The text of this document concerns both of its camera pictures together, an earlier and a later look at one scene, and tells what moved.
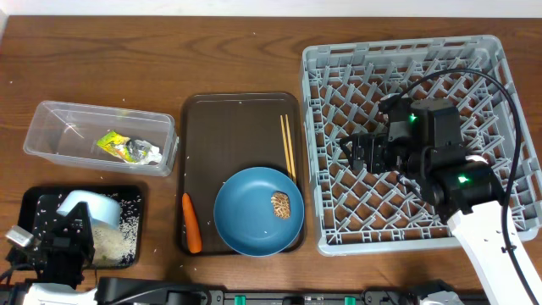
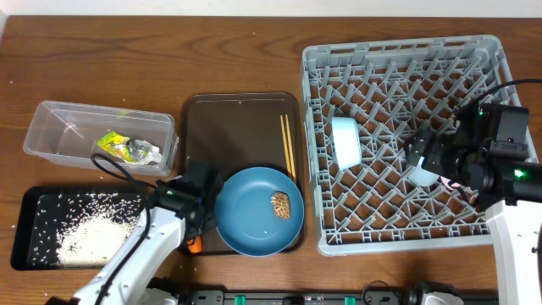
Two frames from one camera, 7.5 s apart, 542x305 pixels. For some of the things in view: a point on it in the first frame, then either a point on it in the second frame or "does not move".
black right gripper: x=375 y=141 → x=439 y=142
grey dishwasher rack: x=361 y=211 does not move
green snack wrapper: x=137 y=152 does not move
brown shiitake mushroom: x=281 y=205 does not move
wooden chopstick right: x=291 y=154 does not move
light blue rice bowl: x=104 y=207 → x=346 y=141
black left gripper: x=68 y=239 → x=200 y=218
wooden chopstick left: x=283 y=124 does not move
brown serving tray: x=223 y=133 does not move
